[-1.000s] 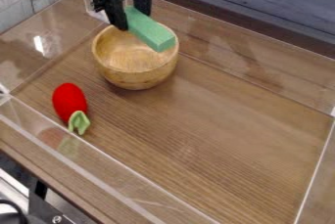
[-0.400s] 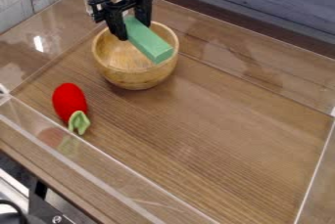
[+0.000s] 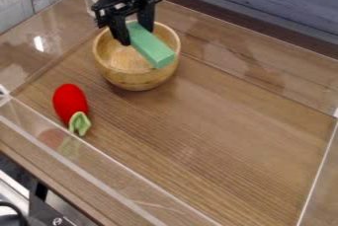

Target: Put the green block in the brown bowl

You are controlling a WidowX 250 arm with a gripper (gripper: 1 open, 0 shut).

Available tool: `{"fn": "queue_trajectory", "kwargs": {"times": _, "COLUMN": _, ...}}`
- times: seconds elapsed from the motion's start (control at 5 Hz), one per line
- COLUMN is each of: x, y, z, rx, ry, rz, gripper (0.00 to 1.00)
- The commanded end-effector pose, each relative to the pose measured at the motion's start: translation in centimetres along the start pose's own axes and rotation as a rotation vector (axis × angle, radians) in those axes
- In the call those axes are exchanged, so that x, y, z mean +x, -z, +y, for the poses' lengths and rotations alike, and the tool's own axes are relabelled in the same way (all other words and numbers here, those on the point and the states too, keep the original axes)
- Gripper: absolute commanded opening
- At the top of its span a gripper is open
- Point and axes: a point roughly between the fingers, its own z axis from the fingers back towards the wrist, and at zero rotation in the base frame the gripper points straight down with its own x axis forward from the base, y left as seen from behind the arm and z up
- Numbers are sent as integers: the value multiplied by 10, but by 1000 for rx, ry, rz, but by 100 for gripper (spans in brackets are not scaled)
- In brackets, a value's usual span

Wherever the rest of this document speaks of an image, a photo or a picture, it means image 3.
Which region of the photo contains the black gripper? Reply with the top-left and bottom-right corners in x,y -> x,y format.
90,0 -> 162,46

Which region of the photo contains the green rectangular block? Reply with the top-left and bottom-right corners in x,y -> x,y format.
126,22 -> 174,69

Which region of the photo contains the light wooden bowl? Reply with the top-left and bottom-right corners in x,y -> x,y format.
92,22 -> 180,91

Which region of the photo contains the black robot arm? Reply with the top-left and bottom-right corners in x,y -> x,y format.
90,0 -> 162,45

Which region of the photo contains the red felt strawberry toy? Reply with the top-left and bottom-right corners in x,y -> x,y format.
53,84 -> 90,136

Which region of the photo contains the clear acrylic front barrier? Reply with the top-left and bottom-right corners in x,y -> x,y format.
0,85 -> 220,226

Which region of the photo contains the black cable under table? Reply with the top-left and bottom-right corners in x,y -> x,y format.
0,201 -> 30,226

